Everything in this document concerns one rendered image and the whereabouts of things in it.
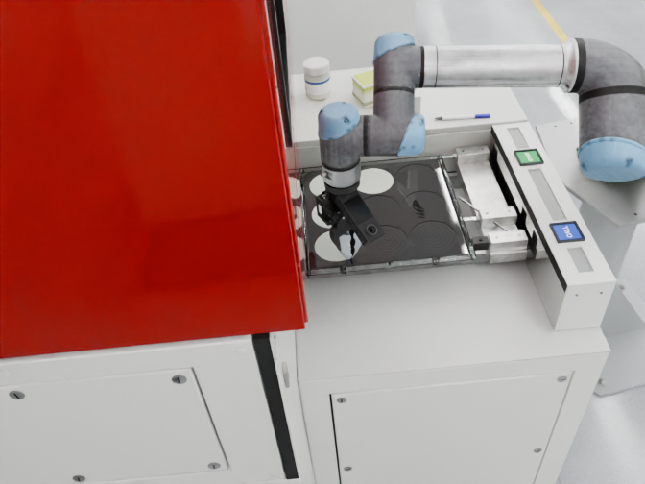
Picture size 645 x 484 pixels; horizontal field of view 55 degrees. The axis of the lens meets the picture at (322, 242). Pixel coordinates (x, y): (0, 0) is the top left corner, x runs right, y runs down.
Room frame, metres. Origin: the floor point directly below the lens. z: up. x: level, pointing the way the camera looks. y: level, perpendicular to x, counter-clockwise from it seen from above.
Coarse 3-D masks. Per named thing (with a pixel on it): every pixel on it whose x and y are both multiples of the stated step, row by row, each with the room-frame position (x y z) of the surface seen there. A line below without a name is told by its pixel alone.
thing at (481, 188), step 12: (456, 168) 1.28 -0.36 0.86; (468, 168) 1.25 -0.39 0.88; (480, 168) 1.25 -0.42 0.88; (468, 180) 1.21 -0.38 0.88; (480, 180) 1.20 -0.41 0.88; (492, 180) 1.20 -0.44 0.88; (468, 192) 1.16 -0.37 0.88; (480, 192) 1.15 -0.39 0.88; (492, 192) 1.15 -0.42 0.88; (480, 204) 1.11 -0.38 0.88; (492, 204) 1.11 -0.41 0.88; (504, 204) 1.10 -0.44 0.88; (480, 228) 1.03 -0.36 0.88; (492, 228) 1.03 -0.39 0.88; (516, 228) 1.02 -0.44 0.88; (492, 252) 0.95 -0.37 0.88; (504, 252) 0.95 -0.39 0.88; (516, 252) 0.94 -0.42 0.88
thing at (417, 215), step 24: (384, 168) 1.26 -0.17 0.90; (408, 168) 1.25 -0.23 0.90; (432, 168) 1.24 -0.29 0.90; (360, 192) 1.17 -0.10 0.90; (384, 192) 1.17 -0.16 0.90; (408, 192) 1.16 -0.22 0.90; (432, 192) 1.15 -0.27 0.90; (384, 216) 1.08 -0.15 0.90; (408, 216) 1.07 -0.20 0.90; (432, 216) 1.06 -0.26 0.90; (312, 240) 1.02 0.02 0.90; (384, 240) 1.00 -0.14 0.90; (408, 240) 0.99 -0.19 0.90; (432, 240) 0.99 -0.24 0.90; (456, 240) 0.98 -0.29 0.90; (312, 264) 0.95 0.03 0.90; (336, 264) 0.94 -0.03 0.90; (360, 264) 0.94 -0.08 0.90
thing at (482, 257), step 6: (480, 252) 0.98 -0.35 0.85; (480, 258) 0.98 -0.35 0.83; (486, 258) 0.98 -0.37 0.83; (444, 264) 0.98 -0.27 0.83; (450, 264) 0.98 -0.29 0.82; (456, 264) 0.98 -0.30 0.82; (462, 264) 0.98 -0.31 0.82; (372, 270) 0.98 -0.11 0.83; (378, 270) 0.98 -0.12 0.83; (384, 270) 0.98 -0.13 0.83; (390, 270) 0.98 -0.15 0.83; (396, 270) 0.98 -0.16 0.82; (402, 270) 0.98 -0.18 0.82; (306, 276) 0.98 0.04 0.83; (312, 276) 0.98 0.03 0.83; (318, 276) 0.98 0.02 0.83; (324, 276) 0.98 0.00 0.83; (330, 276) 0.98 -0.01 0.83; (336, 276) 0.98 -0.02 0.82; (342, 276) 0.98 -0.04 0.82
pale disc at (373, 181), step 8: (368, 176) 1.24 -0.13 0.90; (376, 176) 1.23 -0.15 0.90; (384, 176) 1.23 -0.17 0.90; (392, 176) 1.23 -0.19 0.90; (360, 184) 1.20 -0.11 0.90; (368, 184) 1.20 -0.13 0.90; (376, 184) 1.20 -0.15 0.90; (384, 184) 1.20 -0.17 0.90; (392, 184) 1.19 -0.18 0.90; (368, 192) 1.17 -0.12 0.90; (376, 192) 1.17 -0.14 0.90
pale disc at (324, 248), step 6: (324, 234) 1.04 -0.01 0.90; (318, 240) 1.02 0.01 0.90; (324, 240) 1.02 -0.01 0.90; (330, 240) 1.02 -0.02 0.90; (318, 246) 1.00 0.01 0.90; (324, 246) 1.00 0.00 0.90; (330, 246) 1.00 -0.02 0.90; (318, 252) 0.98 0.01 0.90; (324, 252) 0.98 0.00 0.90; (330, 252) 0.98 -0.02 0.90; (336, 252) 0.98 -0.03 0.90; (324, 258) 0.96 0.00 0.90; (330, 258) 0.96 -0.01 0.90; (336, 258) 0.96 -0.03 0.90; (342, 258) 0.96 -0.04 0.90
